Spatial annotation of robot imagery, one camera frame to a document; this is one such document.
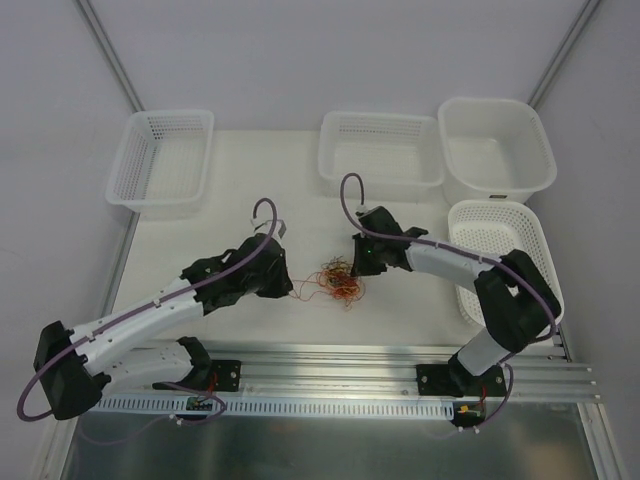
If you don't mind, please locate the multicolour cable bundle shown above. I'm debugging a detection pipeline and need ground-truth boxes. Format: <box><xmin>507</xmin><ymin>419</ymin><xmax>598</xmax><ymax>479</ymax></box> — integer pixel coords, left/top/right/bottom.
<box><xmin>292</xmin><ymin>255</ymin><xmax>367</xmax><ymax>312</ymax></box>

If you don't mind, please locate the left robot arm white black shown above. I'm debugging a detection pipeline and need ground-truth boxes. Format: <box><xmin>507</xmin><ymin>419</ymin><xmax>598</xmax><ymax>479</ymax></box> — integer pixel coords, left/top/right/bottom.
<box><xmin>34</xmin><ymin>233</ymin><xmax>293</xmax><ymax>420</ymax></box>

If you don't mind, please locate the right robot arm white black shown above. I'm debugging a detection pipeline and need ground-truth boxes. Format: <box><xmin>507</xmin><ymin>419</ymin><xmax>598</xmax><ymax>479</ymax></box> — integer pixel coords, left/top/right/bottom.
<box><xmin>350</xmin><ymin>206</ymin><xmax>563</xmax><ymax>397</ymax></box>

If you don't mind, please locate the white perforated basket middle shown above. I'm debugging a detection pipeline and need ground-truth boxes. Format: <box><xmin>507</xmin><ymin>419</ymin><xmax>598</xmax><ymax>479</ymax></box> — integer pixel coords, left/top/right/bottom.
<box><xmin>317</xmin><ymin>111</ymin><xmax>445</xmax><ymax>203</ymax></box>

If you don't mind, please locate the white perforated basket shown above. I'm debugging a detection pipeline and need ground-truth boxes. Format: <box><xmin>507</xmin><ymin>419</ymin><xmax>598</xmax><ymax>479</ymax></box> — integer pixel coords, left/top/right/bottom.
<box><xmin>317</xmin><ymin>111</ymin><xmax>445</xmax><ymax>203</ymax></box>
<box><xmin>105</xmin><ymin>109</ymin><xmax>215</xmax><ymax>218</ymax></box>

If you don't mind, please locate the white round-hole basket right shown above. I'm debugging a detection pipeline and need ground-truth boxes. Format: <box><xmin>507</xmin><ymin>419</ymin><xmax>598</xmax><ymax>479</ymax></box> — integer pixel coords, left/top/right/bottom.
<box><xmin>448</xmin><ymin>200</ymin><xmax>564</xmax><ymax>303</ymax></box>

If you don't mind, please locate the white perforated basket left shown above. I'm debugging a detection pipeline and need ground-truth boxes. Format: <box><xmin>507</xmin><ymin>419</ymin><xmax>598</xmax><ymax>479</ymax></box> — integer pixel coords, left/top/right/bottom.
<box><xmin>105</xmin><ymin>109</ymin><xmax>215</xmax><ymax>218</ymax></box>

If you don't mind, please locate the white solid plastic tub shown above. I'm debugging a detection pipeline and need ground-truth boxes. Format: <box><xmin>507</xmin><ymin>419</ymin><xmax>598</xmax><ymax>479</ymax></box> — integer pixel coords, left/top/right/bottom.
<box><xmin>437</xmin><ymin>97</ymin><xmax>557</xmax><ymax>205</ymax></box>

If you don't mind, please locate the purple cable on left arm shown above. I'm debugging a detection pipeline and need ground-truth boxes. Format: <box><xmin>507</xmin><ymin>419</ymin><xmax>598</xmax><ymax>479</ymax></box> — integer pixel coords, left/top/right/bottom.
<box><xmin>16</xmin><ymin>198</ymin><xmax>281</xmax><ymax>423</ymax></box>

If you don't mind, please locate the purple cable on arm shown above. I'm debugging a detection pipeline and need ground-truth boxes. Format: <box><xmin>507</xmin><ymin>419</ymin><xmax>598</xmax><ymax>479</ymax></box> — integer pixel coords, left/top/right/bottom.
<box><xmin>340</xmin><ymin>172</ymin><xmax>561</xmax><ymax>441</ymax></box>
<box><xmin>16</xmin><ymin>198</ymin><xmax>281</xmax><ymax>423</ymax></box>

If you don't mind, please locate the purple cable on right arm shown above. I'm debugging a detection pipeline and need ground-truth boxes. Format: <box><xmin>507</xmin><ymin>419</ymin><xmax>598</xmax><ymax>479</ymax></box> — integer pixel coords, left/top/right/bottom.
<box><xmin>340</xmin><ymin>172</ymin><xmax>561</xmax><ymax>441</ymax></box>

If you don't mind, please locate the white slotted cable duct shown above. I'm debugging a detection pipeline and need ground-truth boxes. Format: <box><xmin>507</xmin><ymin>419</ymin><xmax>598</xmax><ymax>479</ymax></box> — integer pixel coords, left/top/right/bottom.
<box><xmin>91</xmin><ymin>393</ymin><xmax>454</xmax><ymax>421</ymax></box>

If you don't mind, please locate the aluminium mounting rail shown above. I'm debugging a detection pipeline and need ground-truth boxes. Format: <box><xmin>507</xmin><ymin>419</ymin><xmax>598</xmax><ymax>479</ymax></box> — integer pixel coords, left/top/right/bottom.
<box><xmin>64</xmin><ymin>341</ymin><xmax>599</xmax><ymax>401</ymax></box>

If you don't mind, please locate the left aluminium frame post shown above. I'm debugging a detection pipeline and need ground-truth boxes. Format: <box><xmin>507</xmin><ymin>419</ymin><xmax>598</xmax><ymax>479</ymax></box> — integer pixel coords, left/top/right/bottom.
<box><xmin>73</xmin><ymin>0</ymin><xmax>145</xmax><ymax>113</ymax></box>

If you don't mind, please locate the aluminium frame post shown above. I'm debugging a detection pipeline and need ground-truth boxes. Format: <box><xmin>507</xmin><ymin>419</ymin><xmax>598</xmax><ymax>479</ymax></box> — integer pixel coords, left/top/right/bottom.
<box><xmin>527</xmin><ymin>0</ymin><xmax>603</xmax><ymax>110</ymax></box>
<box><xmin>73</xmin><ymin>0</ymin><xmax>145</xmax><ymax>113</ymax></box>

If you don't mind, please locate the right aluminium frame post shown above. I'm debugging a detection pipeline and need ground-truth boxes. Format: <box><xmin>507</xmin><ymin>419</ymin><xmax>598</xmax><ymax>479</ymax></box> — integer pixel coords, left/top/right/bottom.
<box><xmin>527</xmin><ymin>0</ymin><xmax>603</xmax><ymax>110</ymax></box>

